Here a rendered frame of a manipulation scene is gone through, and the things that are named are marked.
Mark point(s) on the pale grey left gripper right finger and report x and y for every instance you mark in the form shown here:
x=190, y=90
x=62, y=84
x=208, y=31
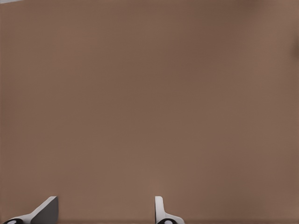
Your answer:
x=160, y=210

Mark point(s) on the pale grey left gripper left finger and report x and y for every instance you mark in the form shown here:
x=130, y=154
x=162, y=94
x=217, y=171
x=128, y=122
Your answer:
x=45, y=211

